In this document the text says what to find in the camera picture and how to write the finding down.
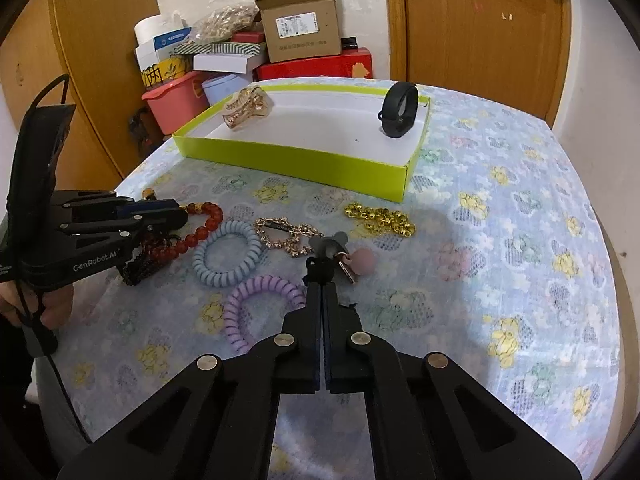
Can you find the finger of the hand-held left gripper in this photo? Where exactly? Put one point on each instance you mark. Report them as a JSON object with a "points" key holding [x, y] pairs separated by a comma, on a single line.
{"points": [[125, 230], [150, 208]]}

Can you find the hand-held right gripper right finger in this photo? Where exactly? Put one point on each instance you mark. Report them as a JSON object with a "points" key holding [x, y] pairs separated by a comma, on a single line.
{"points": [[331, 340]]}

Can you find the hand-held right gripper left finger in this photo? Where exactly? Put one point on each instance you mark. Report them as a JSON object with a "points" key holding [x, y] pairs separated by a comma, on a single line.
{"points": [[312, 320]]}

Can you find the black hair clip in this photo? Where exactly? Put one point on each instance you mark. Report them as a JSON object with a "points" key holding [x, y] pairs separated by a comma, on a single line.
{"points": [[362, 262]]}

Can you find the green cardboard box tray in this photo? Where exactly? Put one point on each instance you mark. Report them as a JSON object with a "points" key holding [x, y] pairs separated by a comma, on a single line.
{"points": [[300, 160]]}

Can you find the person's left hand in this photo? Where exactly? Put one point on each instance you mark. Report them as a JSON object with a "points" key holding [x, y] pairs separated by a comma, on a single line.
{"points": [[60, 305]]}

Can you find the dark bag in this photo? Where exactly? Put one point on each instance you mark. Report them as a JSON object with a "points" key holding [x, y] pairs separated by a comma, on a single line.
{"points": [[145, 135]]}

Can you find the pink plastic basket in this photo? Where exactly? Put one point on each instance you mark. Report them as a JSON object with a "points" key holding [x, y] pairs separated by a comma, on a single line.
{"points": [[172, 107]]}

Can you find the yellow printed box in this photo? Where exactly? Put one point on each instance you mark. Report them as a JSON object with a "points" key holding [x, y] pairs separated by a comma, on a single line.
{"points": [[167, 71]]}

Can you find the lavender plastic bucket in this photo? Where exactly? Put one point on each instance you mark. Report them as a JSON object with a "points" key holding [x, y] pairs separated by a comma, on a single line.
{"points": [[222, 90]]}

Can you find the gold hair claw clip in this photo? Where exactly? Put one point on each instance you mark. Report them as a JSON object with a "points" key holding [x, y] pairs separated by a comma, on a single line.
{"points": [[247, 107]]}

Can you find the white flat box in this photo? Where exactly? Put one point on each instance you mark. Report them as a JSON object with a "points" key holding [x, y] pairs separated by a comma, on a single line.
{"points": [[225, 63]]}

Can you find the blue and white carton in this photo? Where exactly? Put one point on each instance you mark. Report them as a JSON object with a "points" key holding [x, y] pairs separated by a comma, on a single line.
{"points": [[165, 45]]}

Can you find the green striped box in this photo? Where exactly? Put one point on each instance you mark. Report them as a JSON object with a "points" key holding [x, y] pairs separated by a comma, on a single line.
{"points": [[220, 49]]}

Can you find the white paper roll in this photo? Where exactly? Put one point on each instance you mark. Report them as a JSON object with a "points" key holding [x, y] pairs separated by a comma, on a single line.
{"points": [[157, 27]]}

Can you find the wooden wardrobe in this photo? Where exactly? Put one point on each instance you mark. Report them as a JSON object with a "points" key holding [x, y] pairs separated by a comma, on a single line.
{"points": [[90, 35]]}

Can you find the small dark red box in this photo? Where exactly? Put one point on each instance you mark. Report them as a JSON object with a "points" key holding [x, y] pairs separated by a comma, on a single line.
{"points": [[247, 37]]}

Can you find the clear bag of gold pieces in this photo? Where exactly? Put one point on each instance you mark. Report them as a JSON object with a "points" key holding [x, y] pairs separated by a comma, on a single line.
{"points": [[222, 22]]}

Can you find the black wristband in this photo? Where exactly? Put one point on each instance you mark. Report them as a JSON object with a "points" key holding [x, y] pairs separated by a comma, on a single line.
{"points": [[395, 130]]}

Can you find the large red gift box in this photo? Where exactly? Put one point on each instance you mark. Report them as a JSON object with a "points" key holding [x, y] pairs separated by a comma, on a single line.
{"points": [[310, 67]]}

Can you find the brown cardboard box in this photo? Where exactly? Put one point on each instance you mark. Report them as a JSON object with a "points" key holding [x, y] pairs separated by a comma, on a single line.
{"points": [[300, 30]]}

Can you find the small black device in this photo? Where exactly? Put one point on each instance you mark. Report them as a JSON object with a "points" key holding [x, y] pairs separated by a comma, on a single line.
{"points": [[349, 43]]}

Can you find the wooden door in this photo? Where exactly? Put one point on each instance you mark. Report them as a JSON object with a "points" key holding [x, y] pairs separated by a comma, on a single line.
{"points": [[475, 25]]}

